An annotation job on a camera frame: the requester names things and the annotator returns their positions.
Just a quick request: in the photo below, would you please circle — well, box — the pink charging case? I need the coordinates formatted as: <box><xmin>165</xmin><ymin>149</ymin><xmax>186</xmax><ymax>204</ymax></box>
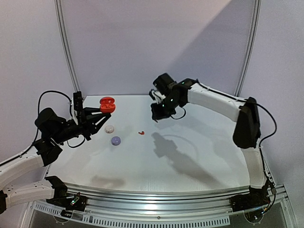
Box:
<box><xmin>104</xmin><ymin>125</ymin><xmax>114</xmax><ymax>133</ymax></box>

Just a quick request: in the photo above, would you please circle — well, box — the aluminium frame post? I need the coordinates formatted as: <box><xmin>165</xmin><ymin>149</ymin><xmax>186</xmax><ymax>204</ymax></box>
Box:
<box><xmin>54</xmin><ymin>0</ymin><xmax>81</xmax><ymax>92</ymax></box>
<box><xmin>234</xmin><ymin>0</ymin><xmax>261</xmax><ymax>96</ymax></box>

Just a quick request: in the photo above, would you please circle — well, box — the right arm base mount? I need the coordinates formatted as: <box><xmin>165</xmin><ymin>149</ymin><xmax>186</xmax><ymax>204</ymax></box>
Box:
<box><xmin>229</xmin><ymin>193</ymin><xmax>270</xmax><ymax>212</ymax></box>

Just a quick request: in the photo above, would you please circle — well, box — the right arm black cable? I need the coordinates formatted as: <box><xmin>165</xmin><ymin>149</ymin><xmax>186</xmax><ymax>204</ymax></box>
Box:
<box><xmin>171</xmin><ymin>79</ymin><xmax>277</xmax><ymax>212</ymax></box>

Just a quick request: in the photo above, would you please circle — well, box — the red charging case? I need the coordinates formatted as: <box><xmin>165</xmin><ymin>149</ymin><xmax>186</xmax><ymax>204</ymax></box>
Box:
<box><xmin>99</xmin><ymin>96</ymin><xmax>116</xmax><ymax>113</ymax></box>

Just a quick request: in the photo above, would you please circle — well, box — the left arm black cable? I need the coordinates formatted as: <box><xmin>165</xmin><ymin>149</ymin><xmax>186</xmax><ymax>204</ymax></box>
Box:
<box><xmin>23</xmin><ymin>90</ymin><xmax>86</xmax><ymax>155</ymax></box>

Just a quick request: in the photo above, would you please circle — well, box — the right aluminium frame post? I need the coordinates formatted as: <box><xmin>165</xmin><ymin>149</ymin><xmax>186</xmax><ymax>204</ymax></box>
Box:
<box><xmin>234</xmin><ymin>0</ymin><xmax>261</xmax><ymax>96</ymax></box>

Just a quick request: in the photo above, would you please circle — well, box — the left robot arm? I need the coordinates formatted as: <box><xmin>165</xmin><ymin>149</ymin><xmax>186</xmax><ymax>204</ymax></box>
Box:
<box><xmin>0</xmin><ymin>107</ymin><xmax>111</xmax><ymax>213</ymax></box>

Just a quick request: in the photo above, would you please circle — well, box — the left aluminium frame post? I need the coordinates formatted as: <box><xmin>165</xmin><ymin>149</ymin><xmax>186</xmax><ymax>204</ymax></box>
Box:
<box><xmin>54</xmin><ymin>0</ymin><xmax>81</xmax><ymax>92</ymax></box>

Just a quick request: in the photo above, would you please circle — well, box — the front aluminium rail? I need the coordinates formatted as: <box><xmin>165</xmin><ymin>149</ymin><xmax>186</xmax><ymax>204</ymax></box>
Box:
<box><xmin>28</xmin><ymin>182</ymin><xmax>289</xmax><ymax>214</ymax></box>

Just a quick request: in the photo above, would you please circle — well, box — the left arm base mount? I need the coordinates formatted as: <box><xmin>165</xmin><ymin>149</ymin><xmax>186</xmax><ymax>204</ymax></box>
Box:
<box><xmin>46</xmin><ymin>192</ymin><xmax>88</xmax><ymax>212</ymax></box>

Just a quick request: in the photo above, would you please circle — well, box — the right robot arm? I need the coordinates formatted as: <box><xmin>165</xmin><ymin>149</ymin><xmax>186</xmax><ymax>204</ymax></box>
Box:
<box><xmin>149</xmin><ymin>73</ymin><xmax>267</xmax><ymax>207</ymax></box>

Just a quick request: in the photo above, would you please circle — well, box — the purple charging case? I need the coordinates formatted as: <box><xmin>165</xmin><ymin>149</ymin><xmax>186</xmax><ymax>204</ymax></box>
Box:
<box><xmin>111</xmin><ymin>136</ymin><xmax>121</xmax><ymax>146</ymax></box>

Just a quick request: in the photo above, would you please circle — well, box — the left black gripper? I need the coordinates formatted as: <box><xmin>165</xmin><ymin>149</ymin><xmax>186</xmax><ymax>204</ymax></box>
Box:
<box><xmin>51</xmin><ymin>106</ymin><xmax>110</xmax><ymax>144</ymax></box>

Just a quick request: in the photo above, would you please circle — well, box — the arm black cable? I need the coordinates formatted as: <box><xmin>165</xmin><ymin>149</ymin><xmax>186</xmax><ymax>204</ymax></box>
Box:
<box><xmin>23</xmin><ymin>90</ymin><xmax>86</xmax><ymax>155</ymax></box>
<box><xmin>171</xmin><ymin>79</ymin><xmax>277</xmax><ymax>212</ymax></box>

